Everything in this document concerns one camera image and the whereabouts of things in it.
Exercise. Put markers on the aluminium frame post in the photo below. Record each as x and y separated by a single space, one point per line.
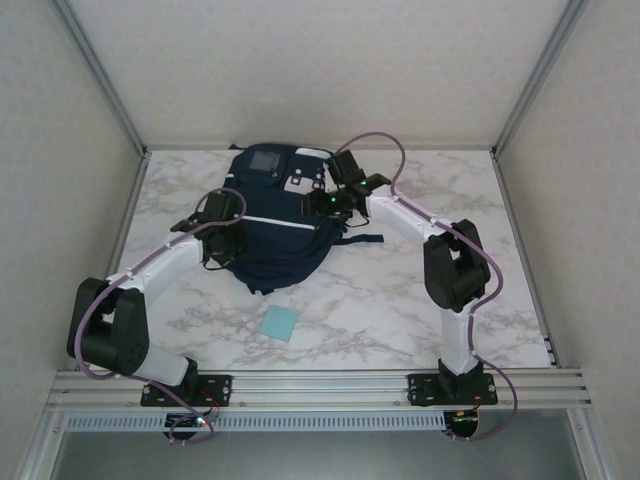
104 75
537 75

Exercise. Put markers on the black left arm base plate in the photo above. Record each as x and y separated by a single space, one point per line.
220 387

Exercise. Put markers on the light blue sticky note pad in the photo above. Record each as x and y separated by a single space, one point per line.
279 324

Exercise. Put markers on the navy blue backpack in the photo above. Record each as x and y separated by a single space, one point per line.
280 240

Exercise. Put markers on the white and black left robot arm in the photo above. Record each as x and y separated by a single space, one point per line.
165 260

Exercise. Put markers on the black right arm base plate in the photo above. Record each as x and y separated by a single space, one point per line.
425 387

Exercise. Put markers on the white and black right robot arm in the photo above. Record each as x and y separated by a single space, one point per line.
400 215

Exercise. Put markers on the wide aluminium mounting rail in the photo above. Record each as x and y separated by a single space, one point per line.
320 387

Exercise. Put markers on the aluminium table edge rail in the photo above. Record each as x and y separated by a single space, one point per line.
518 225
131 200

